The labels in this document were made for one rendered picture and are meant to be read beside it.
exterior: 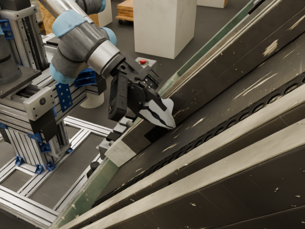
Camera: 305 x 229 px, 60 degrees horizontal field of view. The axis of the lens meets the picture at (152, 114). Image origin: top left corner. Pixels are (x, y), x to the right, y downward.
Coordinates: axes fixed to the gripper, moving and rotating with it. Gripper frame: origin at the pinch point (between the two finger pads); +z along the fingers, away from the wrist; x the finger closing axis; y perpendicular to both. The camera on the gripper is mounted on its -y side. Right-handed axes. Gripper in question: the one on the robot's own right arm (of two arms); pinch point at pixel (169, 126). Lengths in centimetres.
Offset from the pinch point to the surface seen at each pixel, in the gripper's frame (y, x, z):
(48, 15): 166, 165, -135
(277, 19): 7.4, -30.6, -1.6
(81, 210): -14.6, 37.1, 0.4
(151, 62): 76, 48, -16
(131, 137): 5.7, 20.5, -2.8
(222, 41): 51, -1, 0
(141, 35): 263, 169, -57
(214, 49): 51, 4, 0
